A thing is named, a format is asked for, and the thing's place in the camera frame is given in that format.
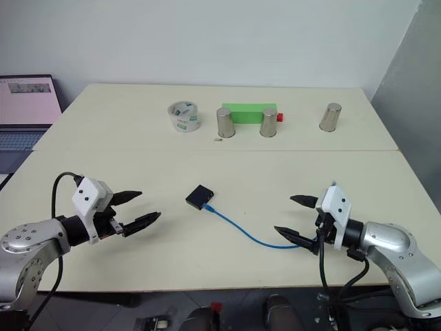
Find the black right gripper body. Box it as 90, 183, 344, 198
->
312, 207, 340, 250

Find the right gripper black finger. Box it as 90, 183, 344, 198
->
289, 194, 319, 209
274, 225, 319, 256

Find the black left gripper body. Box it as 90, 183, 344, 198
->
92, 203, 125, 241

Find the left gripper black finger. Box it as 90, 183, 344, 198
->
112, 189, 143, 208
122, 210, 163, 238

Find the small black box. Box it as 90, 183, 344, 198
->
185, 184, 216, 211

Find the dark rounded brown shape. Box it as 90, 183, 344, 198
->
264, 294, 305, 331

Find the upturned steel cup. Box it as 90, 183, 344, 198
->
318, 102, 343, 133
216, 107, 237, 139
259, 107, 279, 139

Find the clear packing tape roll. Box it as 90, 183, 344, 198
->
167, 100, 202, 133

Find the dark flat device under table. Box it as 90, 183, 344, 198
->
133, 316, 172, 331

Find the green rectangular box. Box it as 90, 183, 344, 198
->
220, 101, 279, 126

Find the dark rounded shape, red tag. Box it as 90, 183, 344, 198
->
179, 302, 222, 331

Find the open grey laptop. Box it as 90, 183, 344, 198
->
0, 74, 64, 191

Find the grey partition panel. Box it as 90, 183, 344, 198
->
369, 0, 441, 221

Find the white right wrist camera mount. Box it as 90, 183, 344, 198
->
314, 183, 353, 250

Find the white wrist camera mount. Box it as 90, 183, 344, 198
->
71, 177, 114, 246
314, 183, 353, 250

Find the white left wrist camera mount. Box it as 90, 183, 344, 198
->
71, 177, 114, 246

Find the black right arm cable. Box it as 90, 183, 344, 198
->
316, 220, 372, 311

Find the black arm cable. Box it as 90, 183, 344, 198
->
316, 220, 372, 311
31, 172, 84, 323

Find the blue cable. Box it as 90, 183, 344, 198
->
202, 203, 320, 250

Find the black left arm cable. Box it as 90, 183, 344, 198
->
31, 172, 84, 323

